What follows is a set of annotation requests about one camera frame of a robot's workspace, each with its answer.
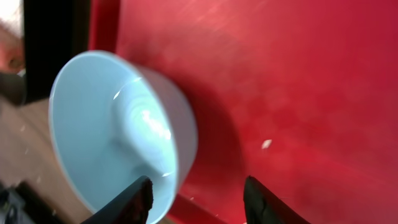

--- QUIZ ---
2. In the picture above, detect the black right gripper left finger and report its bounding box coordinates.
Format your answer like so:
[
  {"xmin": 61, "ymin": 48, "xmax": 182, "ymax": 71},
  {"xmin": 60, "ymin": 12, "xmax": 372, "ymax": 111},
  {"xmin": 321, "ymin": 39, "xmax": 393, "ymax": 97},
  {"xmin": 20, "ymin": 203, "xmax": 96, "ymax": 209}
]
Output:
[{"xmin": 81, "ymin": 176, "xmax": 154, "ymax": 224}]

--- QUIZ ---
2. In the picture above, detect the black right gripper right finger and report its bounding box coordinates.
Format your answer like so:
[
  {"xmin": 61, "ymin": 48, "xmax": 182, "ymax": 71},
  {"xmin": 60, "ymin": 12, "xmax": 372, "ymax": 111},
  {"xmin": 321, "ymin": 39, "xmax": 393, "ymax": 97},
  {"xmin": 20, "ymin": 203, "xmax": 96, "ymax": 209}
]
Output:
[{"xmin": 243, "ymin": 176, "xmax": 309, "ymax": 224}]

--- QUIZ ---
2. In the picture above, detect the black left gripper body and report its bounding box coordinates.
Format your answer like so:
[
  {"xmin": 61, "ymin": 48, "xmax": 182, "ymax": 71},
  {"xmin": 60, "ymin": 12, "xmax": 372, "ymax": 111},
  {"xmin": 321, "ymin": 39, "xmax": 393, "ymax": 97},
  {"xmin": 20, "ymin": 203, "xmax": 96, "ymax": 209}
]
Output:
[{"xmin": 1, "ymin": 72, "xmax": 26, "ymax": 106}]

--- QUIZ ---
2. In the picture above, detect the small light blue bowl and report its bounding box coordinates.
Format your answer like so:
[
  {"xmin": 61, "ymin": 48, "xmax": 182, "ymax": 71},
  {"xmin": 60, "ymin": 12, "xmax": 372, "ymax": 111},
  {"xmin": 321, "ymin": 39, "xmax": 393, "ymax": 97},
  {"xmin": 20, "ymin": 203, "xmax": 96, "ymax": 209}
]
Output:
[{"xmin": 49, "ymin": 50, "xmax": 198, "ymax": 223}]

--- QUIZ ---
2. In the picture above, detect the orange carrot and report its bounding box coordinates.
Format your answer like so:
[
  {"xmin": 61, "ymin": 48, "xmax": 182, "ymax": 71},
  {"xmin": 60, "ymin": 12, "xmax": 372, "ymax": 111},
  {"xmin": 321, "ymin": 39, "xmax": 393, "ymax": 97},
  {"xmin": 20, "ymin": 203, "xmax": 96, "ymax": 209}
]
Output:
[{"xmin": 1, "ymin": 21, "xmax": 25, "ymax": 73}]

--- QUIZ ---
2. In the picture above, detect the black plastic bin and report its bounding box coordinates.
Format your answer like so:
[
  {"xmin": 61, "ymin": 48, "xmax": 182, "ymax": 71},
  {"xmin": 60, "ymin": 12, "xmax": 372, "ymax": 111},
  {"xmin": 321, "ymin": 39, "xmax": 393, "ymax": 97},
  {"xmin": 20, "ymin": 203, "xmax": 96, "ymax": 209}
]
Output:
[{"xmin": 23, "ymin": 0, "xmax": 91, "ymax": 104}]

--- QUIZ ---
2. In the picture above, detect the red plastic tray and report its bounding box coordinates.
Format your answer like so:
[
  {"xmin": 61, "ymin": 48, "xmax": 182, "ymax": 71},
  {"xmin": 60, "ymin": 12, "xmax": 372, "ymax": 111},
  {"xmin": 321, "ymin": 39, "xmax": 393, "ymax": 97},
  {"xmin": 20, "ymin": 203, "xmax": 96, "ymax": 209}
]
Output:
[{"xmin": 89, "ymin": 0, "xmax": 397, "ymax": 223}]

